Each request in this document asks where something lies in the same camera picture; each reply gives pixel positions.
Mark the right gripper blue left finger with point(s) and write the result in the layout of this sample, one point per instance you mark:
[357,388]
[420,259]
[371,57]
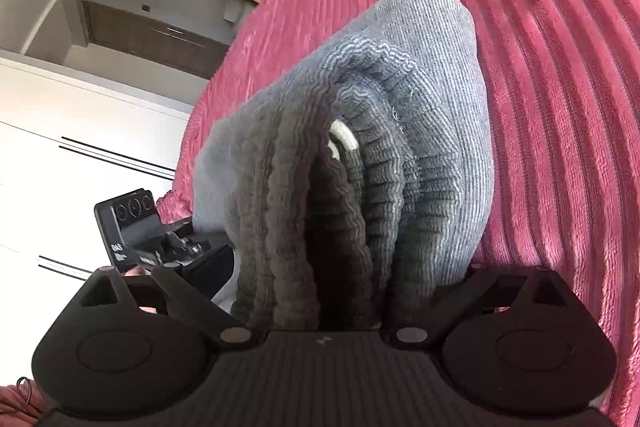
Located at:
[189,307]

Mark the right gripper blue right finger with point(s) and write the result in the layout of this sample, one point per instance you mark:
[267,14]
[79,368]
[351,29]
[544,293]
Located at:
[447,308]

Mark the grey knit pants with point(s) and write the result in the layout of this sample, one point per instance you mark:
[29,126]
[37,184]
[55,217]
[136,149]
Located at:
[362,179]

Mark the brown wooden door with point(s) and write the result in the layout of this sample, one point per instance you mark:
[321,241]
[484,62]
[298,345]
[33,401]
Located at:
[153,40]

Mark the pink ribbed bed blanket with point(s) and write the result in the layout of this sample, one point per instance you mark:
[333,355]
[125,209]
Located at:
[563,92]

